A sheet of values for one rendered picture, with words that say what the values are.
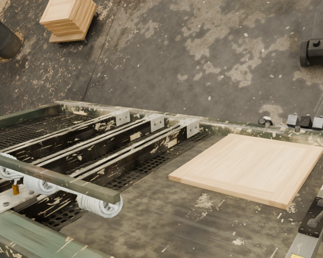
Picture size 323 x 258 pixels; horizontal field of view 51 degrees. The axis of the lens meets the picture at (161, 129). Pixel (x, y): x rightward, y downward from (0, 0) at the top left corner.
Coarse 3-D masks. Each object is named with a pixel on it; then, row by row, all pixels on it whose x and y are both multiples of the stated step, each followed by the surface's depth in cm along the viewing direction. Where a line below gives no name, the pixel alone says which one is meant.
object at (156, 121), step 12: (144, 120) 186; (156, 120) 188; (108, 132) 166; (120, 132) 165; (132, 132) 173; (144, 132) 181; (84, 144) 152; (96, 144) 153; (108, 144) 159; (120, 144) 166; (48, 156) 139; (60, 156) 138; (72, 156) 142; (84, 156) 148; (96, 156) 154; (48, 168) 133; (60, 168) 138; (72, 168) 143; (0, 180) 119; (12, 180) 121; (0, 192) 118
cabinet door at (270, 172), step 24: (216, 144) 158; (240, 144) 157; (264, 144) 156; (288, 144) 154; (192, 168) 133; (216, 168) 133; (240, 168) 132; (264, 168) 131; (288, 168) 130; (312, 168) 132; (240, 192) 113; (264, 192) 112; (288, 192) 112
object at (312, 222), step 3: (321, 213) 86; (318, 216) 87; (321, 216) 86; (312, 219) 89; (315, 219) 87; (318, 219) 87; (309, 222) 88; (312, 222) 88; (315, 222) 87; (309, 225) 88; (312, 225) 87; (315, 225) 87
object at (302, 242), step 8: (320, 192) 106; (296, 240) 84; (304, 240) 84; (312, 240) 84; (320, 240) 88; (296, 248) 81; (304, 248) 81; (312, 248) 81; (288, 256) 79; (304, 256) 78; (312, 256) 80
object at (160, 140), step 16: (176, 128) 167; (192, 128) 176; (144, 144) 147; (160, 144) 154; (112, 160) 131; (128, 160) 137; (144, 160) 145; (16, 176) 98; (80, 176) 119; (96, 176) 123; (112, 176) 130; (16, 192) 100; (32, 192) 100; (64, 192) 112; (0, 208) 93; (16, 208) 98; (32, 208) 102; (48, 208) 107
